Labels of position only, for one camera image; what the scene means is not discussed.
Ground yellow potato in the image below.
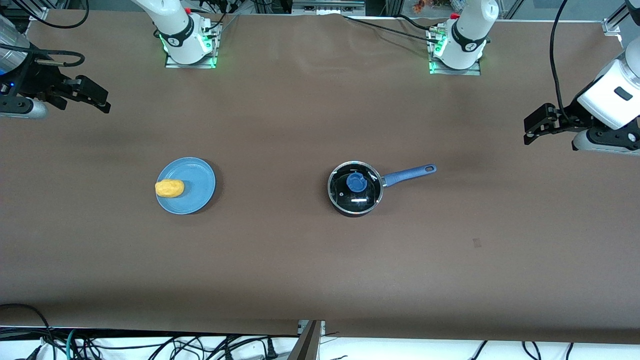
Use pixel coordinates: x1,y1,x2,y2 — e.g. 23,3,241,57
154,179,185,199

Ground glass lid with blue knob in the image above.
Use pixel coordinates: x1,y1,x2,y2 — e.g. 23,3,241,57
328,161,384,214

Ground blue round plate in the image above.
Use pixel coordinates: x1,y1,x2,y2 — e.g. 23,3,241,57
155,157,217,215

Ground brown table cover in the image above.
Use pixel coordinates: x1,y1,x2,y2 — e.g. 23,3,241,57
0,9,640,346

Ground grey box with ports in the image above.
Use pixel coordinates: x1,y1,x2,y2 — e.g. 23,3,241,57
292,0,366,16

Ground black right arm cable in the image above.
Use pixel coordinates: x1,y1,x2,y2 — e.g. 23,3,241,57
0,0,90,69

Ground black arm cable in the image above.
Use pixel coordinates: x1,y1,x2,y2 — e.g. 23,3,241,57
0,0,90,69
549,0,571,121

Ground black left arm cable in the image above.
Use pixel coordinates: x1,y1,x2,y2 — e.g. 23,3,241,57
549,0,571,121

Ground aluminium frame corner profile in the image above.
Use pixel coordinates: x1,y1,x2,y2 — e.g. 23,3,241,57
602,0,640,36

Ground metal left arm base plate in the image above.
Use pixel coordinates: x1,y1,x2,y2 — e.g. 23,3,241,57
426,25,482,76

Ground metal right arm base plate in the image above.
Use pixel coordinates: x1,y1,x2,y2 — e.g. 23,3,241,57
164,19,222,69

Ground black pot with blue handle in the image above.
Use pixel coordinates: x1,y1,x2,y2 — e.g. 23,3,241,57
327,160,438,218

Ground black cable lying between bases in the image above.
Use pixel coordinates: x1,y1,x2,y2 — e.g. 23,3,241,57
343,15,437,42

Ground looped black floor cable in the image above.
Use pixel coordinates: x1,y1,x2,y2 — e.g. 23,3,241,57
0,303,57,360

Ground aluminium profile post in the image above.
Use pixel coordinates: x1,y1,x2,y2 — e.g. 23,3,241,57
287,320,326,360

